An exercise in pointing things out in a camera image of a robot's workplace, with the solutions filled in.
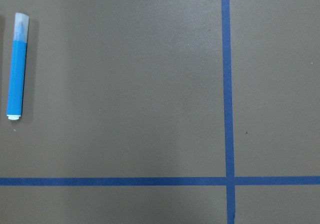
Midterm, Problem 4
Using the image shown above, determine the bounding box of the blue marker pen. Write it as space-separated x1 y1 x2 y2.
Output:
6 12 29 121

